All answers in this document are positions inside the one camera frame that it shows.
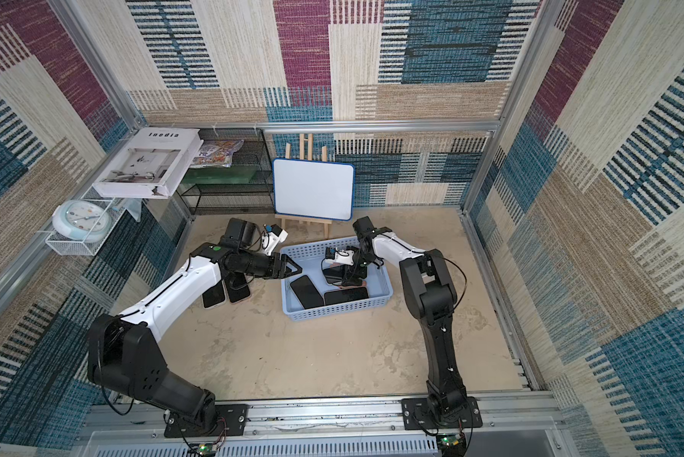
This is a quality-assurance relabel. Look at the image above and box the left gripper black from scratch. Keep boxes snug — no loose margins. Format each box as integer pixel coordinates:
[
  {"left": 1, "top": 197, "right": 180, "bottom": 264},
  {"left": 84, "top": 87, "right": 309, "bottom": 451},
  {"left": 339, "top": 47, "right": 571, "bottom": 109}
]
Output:
[{"left": 238, "top": 251, "right": 303, "bottom": 279}]

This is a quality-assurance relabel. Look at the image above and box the white whiteboard blue frame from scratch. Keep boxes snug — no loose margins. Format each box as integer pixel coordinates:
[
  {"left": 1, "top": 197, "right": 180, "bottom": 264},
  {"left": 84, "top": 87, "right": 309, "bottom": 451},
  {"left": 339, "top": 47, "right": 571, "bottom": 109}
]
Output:
[{"left": 272, "top": 158, "right": 355, "bottom": 221}]

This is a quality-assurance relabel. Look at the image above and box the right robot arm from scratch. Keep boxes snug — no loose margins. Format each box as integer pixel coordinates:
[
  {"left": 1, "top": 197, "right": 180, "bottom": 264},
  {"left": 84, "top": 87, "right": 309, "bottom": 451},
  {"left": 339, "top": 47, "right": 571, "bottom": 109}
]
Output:
[{"left": 353, "top": 216, "right": 475, "bottom": 427}]

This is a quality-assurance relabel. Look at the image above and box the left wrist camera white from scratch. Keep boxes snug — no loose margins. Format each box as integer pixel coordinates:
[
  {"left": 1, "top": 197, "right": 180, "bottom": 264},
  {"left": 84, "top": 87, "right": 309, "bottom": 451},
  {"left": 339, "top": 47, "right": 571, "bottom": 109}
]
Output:
[{"left": 261, "top": 224, "right": 288, "bottom": 256}]

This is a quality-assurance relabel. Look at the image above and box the white round clock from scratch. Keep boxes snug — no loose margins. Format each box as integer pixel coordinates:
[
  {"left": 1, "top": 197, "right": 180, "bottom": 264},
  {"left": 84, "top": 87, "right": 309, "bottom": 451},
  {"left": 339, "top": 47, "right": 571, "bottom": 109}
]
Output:
[{"left": 52, "top": 200, "right": 113, "bottom": 244}]

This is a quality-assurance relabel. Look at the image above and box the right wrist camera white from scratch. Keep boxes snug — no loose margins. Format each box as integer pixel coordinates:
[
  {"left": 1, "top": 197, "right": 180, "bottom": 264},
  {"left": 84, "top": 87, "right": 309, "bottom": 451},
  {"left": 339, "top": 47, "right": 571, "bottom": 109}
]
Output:
[{"left": 324, "top": 247, "right": 355, "bottom": 266}]

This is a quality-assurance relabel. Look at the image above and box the wooden easel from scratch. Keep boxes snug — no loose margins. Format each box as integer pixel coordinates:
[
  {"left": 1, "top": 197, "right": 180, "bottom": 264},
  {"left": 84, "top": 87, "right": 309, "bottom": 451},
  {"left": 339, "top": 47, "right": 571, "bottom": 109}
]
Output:
[{"left": 275, "top": 133, "right": 332, "bottom": 240}]

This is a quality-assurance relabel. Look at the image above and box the dark reddish phone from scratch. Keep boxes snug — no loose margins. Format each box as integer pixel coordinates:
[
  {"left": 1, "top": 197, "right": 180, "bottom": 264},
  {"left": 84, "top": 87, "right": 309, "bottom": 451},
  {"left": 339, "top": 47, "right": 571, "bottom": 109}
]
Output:
[{"left": 322, "top": 265, "right": 347, "bottom": 285}]

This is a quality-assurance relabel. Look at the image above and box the clear acrylic shelf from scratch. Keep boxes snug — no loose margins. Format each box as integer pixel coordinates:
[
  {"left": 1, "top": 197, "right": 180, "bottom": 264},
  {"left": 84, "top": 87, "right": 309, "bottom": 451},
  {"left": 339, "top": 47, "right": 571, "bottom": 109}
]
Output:
[{"left": 42, "top": 197, "right": 142, "bottom": 256}]

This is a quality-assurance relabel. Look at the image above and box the aluminium front rail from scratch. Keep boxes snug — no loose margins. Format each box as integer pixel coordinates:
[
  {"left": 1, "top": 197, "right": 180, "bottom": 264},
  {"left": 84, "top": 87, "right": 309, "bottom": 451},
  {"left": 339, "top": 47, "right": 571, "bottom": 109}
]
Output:
[{"left": 71, "top": 391, "right": 578, "bottom": 456}]

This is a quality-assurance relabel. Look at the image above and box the white book box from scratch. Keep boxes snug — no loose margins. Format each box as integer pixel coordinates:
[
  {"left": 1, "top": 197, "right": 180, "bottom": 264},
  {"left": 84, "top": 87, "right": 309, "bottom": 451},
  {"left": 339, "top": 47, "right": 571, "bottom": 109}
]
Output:
[{"left": 93, "top": 128, "right": 203, "bottom": 200}]

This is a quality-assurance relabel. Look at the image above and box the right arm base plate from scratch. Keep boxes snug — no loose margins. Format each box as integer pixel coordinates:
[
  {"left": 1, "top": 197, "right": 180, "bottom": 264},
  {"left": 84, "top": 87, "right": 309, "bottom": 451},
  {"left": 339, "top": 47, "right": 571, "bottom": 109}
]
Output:
[{"left": 400, "top": 396, "right": 483, "bottom": 432}]

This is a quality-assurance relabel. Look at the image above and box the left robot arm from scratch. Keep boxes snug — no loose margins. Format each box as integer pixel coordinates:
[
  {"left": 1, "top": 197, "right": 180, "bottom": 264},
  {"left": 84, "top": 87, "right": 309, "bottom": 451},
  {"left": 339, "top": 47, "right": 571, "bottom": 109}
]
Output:
[{"left": 87, "top": 218, "right": 302, "bottom": 436}]

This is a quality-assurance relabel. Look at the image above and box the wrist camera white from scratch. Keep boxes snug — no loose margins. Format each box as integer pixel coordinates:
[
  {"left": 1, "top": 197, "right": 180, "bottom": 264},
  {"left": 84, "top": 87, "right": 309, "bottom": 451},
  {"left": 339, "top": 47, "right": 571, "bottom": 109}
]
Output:
[
  {"left": 261, "top": 224, "right": 288, "bottom": 256},
  {"left": 324, "top": 247, "right": 355, "bottom": 266}
]

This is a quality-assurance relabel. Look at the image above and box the black phone top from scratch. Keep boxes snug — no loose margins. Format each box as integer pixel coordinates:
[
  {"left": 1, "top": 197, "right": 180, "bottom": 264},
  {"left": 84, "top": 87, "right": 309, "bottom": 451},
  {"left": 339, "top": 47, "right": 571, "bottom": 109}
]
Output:
[{"left": 202, "top": 283, "right": 226, "bottom": 310}]

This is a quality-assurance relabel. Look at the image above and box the colourful snack packet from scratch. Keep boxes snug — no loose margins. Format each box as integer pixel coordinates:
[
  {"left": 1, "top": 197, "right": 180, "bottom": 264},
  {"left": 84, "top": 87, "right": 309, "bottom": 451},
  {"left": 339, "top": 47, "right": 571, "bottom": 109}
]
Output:
[{"left": 190, "top": 140, "right": 244, "bottom": 169}]

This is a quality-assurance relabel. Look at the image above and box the black phone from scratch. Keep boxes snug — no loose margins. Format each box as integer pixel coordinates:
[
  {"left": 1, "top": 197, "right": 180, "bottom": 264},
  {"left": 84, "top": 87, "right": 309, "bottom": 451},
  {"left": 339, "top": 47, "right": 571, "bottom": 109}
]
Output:
[
  {"left": 224, "top": 272, "right": 251, "bottom": 304},
  {"left": 291, "top": 275, "right": 325, "bottom": 310},
  {"left": 324, "top": 287, "right": 369, "bottom": 306},
  {"left": 202, "top": 283, "right": 226, "bottom": 310}
]

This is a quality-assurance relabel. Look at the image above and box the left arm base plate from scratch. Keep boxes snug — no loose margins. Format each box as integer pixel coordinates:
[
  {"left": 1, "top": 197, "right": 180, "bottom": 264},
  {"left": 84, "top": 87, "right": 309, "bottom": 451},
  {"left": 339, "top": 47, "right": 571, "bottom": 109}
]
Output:
[{"left": 164, "top": 404, "right": 249, "bottom": 439}]

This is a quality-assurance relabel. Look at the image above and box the black wire rack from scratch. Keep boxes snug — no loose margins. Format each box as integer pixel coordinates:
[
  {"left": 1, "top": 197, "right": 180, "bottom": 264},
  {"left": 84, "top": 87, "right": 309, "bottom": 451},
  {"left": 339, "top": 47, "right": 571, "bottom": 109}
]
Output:
[{"left": 176, "top": 129, "right": 275, "bottom": 216}]

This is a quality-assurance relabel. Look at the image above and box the blue plastic storage basket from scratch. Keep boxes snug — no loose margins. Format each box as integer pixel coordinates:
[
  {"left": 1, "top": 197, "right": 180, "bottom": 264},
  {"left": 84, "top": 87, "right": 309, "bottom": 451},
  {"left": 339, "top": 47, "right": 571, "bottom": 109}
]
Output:
[{"left": 280, "top": 236, "right": 393, "bottom": 321}]

